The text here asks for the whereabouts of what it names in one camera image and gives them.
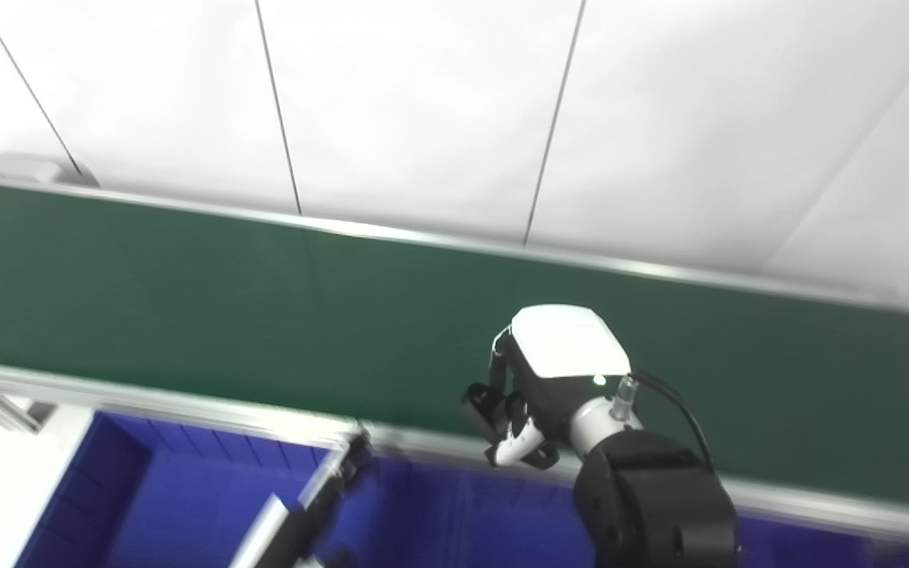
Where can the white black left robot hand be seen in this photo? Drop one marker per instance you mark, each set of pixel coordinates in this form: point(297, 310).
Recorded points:
point(297, 525)

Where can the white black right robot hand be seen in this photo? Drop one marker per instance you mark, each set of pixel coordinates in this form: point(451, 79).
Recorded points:
point(569, 347)

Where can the blue plastic bin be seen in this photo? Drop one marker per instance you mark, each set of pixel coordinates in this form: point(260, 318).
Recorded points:
point(462, 521)
point(186, 402)
point(178, 505)

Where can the green conveyor belt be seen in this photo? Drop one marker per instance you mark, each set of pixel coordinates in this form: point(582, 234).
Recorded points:
point(226, 308)

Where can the aluminium conveyor support leg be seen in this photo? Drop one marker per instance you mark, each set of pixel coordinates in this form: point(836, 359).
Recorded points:
point(5, 409)

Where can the grey conveyor end housing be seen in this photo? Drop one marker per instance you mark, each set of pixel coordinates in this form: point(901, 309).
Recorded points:
point(13, 167)

